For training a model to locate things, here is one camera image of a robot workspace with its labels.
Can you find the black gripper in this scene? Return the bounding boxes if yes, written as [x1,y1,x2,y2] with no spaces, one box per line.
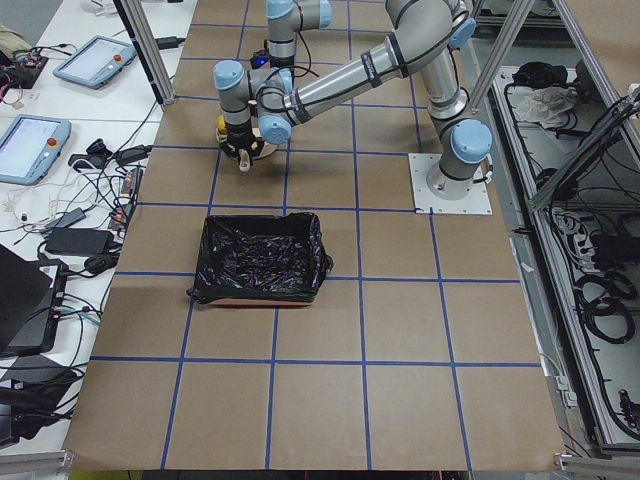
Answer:
[219,122,264,166]

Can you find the beige plastic dustpan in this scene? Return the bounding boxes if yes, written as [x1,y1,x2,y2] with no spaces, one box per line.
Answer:
[216,122,277,173]

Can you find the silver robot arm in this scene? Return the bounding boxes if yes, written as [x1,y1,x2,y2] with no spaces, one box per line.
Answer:
[265,0,332,67]
[213,0,492,199]

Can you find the bin with black bag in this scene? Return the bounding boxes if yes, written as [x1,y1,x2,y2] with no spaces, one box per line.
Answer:
[187,212,334,306]

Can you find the upper teach pendant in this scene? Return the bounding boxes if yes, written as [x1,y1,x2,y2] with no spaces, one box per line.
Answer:
[53,35,137,89]

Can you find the teach pendant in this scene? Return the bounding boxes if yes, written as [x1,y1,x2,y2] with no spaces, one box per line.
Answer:
[1,114,72,186]
[53,35,137,89]

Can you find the black power adapter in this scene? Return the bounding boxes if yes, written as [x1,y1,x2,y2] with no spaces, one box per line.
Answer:
[45,228,113,256]

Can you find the lower teach pendant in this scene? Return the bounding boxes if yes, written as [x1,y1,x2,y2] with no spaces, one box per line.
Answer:
[1,114,72,186]

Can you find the black laptop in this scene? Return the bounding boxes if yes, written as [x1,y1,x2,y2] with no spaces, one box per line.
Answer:
[1,246,68,358]

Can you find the white crumpled cloth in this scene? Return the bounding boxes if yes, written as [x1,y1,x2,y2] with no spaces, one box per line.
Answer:
[514,86,578,129]

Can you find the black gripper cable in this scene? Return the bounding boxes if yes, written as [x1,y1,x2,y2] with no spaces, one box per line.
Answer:
[247,64,321,114]

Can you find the aluminium frame post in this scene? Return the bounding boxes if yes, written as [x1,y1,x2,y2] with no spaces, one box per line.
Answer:
[113,0,175,106]

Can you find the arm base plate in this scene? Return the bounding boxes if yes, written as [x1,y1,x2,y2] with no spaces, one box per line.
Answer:
[408,153,492,216]

